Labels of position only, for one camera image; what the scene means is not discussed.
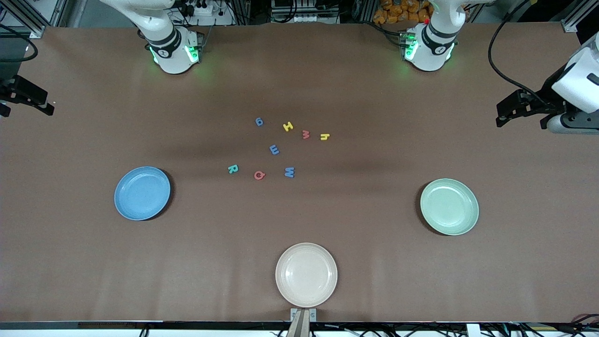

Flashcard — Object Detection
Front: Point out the green plate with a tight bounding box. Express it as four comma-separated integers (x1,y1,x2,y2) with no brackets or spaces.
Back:
420,178,479,236

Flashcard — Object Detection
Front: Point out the blue plate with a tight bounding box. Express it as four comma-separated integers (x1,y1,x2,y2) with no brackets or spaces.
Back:
114,167,171,221

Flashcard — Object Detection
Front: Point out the beige plate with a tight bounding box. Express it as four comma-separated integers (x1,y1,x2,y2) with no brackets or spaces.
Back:
275,242,338,308

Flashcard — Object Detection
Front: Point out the orange bag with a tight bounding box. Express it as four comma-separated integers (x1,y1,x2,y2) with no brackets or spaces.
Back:
373,0,433,25

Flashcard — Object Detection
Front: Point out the brown table cover sheet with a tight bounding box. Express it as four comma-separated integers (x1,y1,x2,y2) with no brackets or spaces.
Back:
0,21,599,323

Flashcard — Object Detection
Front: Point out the white power strip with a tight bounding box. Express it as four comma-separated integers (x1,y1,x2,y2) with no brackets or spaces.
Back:
270,0,340,24
180,0,234,26

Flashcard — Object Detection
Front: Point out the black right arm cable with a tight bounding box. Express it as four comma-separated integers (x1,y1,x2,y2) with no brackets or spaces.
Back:
0,23,39,63

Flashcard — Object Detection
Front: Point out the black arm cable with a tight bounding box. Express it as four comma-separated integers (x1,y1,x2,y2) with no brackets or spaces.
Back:
488,0,555,106
0,23,39,63

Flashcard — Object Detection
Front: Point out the aluminium frame post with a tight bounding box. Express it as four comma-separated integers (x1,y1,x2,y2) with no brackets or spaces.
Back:
0,0,71,39
561,0,591,33

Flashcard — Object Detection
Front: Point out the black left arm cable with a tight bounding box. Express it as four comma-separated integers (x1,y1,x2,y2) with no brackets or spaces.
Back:
488,0,555,106

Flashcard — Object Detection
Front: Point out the black table edge rail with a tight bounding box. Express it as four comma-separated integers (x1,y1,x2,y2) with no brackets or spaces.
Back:
0,321,599,330

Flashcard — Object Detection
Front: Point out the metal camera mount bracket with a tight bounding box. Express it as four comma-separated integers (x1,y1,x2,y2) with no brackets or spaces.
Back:
290,308,317,337

